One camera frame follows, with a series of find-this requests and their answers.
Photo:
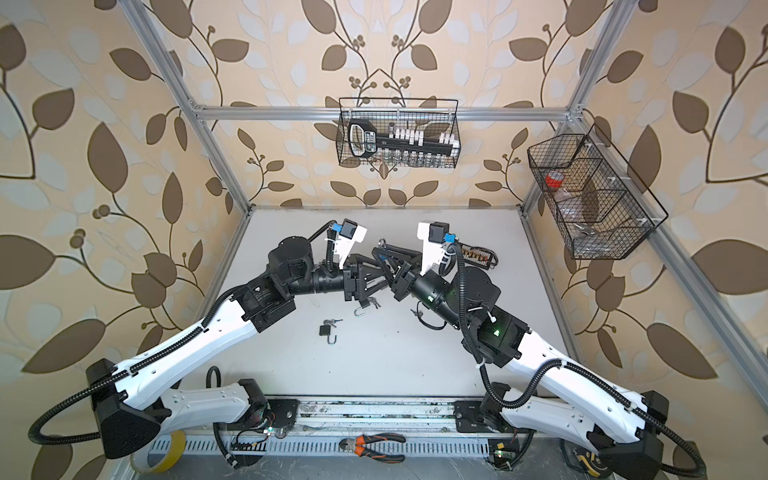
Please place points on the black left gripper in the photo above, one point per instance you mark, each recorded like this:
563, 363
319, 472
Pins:
353, 283

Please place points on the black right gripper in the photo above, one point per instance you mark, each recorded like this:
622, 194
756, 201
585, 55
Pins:
407, 273

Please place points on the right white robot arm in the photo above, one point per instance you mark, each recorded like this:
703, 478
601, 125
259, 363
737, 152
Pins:
536, 386

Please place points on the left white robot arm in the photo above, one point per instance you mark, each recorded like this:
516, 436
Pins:
133, 401

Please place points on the black padlock keys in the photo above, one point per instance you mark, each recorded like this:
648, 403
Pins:
333, 322

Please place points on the black padlock open shackle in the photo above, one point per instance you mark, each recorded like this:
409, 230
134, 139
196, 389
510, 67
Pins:
327, 331

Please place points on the black parallel charging board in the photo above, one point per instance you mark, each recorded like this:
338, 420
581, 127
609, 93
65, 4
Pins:
480, 257

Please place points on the yellow black tape measure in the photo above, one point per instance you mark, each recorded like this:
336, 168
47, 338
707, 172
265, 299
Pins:
591, 464

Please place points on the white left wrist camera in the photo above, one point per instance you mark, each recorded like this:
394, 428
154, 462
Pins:
343, 237

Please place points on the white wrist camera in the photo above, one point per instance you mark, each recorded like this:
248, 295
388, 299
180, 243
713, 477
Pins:
343, 237
434, 236

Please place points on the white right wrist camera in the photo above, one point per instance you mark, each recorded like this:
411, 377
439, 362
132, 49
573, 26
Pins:
434, 236

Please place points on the black socket holder rail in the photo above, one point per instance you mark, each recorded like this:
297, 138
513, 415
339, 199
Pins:
364, 141

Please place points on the back wire basket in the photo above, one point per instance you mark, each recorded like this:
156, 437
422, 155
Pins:
434, 115

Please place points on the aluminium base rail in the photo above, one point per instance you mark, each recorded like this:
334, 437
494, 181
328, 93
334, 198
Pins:
350, 416

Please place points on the side wire basket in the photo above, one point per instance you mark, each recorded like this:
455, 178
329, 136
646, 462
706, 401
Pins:
605, 208

